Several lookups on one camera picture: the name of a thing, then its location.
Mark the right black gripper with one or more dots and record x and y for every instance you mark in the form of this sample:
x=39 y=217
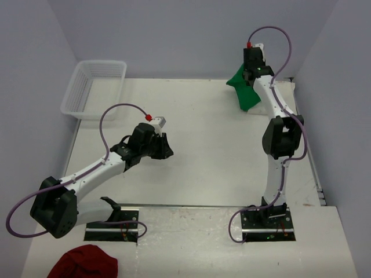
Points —
x=264 y=63

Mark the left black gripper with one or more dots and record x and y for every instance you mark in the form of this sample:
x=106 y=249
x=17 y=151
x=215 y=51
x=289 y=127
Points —
x=164 y=150

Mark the green t shirt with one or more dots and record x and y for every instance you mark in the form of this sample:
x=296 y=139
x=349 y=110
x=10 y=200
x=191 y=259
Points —
x=247 y=97

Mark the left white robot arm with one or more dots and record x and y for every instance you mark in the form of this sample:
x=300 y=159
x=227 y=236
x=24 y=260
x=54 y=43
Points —
x=59 y=207

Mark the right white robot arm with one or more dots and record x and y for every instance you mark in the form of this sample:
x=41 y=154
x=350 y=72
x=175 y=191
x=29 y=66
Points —
x=281 y=138

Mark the folded white t shirt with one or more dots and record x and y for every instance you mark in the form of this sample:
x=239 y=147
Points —
x=286 y=88

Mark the white plastic basket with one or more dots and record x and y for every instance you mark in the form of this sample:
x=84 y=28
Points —
x=95 y=85

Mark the red t shirt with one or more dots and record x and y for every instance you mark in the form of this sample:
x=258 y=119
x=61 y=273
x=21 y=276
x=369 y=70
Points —
x=85 y=261

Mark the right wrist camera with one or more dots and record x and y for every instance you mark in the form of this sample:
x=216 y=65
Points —
x=255 y=51

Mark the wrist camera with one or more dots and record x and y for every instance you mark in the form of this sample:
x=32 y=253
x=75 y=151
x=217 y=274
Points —
x=157 y=122
x=255 y=51

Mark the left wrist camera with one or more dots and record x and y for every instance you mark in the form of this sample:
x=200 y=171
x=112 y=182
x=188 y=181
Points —
x=157 y=122

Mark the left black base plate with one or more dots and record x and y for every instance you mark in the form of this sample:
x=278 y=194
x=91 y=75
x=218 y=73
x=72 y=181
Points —
x=127 y=232

